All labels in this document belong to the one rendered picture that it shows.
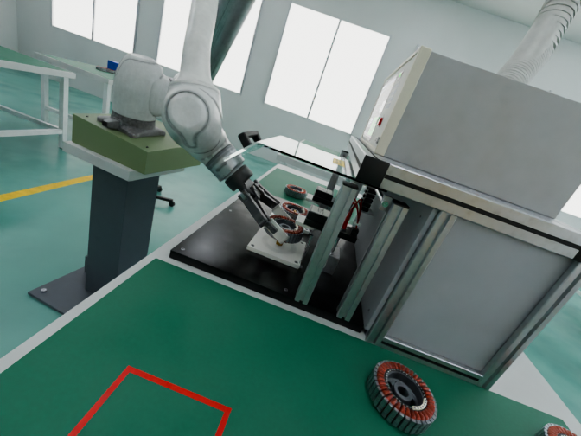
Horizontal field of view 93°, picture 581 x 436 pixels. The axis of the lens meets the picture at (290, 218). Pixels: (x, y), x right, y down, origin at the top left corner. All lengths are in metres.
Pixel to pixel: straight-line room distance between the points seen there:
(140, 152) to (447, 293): 1.04
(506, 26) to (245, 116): 4.39
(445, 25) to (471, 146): 5.21
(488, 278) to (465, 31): 5.41
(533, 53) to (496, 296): 1.61
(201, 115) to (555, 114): 0.64
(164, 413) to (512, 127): 0.74
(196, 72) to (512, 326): 0.80
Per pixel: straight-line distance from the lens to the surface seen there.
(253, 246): 0.76
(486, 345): 0.75
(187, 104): 0.56
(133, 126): 1.28
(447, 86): 0.65
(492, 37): 6.01
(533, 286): 0.70
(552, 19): 2.23
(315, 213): 0.73
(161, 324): 0.55
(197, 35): 0.70
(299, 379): 0.54
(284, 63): 5.62
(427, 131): 0.64
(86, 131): 1.34
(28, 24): 8.38
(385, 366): 0.60
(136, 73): 1.24
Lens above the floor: 1.15
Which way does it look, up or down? 21 degrees down
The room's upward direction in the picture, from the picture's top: 20 degrees clockwise
